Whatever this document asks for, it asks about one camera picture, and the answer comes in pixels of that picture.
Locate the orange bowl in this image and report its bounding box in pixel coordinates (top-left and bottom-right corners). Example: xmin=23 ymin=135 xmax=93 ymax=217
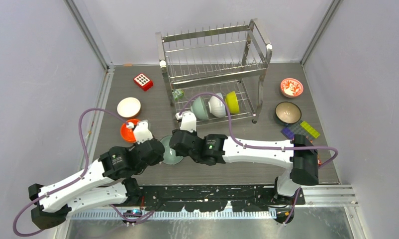
xmin=120 ymin=119 xmax=139 ymax=135
xmin=121 ymin=133 xmax=136 ymax=143

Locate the steel two-tier dish rack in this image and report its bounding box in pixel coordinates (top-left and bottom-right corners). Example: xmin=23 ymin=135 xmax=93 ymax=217
xmin=155 ymin=18 xmax=273 ymax=123

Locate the dark blue bowl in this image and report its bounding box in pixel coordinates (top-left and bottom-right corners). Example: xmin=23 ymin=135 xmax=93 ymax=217
xmin=274 ymin=102 xmax=302 ymax=125

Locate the red white patterned bowl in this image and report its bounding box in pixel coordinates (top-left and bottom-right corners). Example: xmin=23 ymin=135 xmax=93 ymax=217
xmin=280 ymin=78 xmax=304 ymax=98

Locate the pale green bowl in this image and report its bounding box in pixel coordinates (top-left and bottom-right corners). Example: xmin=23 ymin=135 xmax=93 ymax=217
xmin=190 ymin=96 xmax=209 ymax=120
xmin=160 ymin=135 xmax=184 ymax=165

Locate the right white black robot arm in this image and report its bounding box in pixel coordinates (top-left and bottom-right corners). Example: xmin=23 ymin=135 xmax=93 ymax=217
xmin=169 ymin=129 xmax=319 ymax=204

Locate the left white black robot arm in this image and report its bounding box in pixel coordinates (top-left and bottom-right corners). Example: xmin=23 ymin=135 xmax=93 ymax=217
xmin=28 ymin=139 xmax=165 ymax=230

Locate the white bowl in rack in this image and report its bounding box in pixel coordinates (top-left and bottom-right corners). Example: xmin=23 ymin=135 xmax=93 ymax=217
xmin=208 ymin=96 xmax=226 ymax=118

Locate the white bowl brown outside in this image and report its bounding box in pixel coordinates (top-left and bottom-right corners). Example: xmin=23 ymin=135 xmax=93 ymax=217
xmin=116 ymin=97 xmax=141 ymax=118

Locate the small green patterned object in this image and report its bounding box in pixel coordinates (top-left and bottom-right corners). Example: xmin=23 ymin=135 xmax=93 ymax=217
xmin=172 ymin=89 xmax=185 ymax=101

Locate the yellow bowl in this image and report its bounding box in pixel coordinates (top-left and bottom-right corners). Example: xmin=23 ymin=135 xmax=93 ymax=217
xmin=225 ymin=91 xmax=240 ymax=114

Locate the red white grid block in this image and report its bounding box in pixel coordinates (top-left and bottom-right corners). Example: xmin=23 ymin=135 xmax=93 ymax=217
xmin=133 ymin=73 xmax=154 ymax=92

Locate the purple brick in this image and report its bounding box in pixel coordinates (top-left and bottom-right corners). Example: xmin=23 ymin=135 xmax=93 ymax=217
xmin=281 ymin=127 xmax=295 ymax=140

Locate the grey building block plate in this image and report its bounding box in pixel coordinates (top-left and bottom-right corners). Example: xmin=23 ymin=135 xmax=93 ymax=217
xmin=287 ymin=120 xmax=316 ymax=142

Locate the lime green brick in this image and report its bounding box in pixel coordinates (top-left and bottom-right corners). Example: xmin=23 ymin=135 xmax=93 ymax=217
xmin=300 ymin=121 xmax=320 ymax=138

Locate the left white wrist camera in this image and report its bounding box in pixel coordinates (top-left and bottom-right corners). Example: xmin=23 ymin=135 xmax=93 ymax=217
xmin=126 ymin=120 xmax=154 ymax=144

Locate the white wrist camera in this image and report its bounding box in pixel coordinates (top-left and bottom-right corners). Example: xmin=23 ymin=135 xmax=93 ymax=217
xmin=126 ymin=120 xmax=154 ymax=144
xmin=175 ymin=111 xmax=197 ymax=132

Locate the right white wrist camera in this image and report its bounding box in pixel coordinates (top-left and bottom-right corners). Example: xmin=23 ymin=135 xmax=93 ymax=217
xmin=175 ymin=111 xmax=197 ymax=132

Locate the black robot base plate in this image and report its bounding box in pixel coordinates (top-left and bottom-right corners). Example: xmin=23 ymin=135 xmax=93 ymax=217
xmin=122 ymin=185 xmax=305 ymax=212

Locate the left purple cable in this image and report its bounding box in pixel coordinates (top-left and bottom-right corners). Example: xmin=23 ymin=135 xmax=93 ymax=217
xmin=12 ymin=108 xmax=154 ymax=238

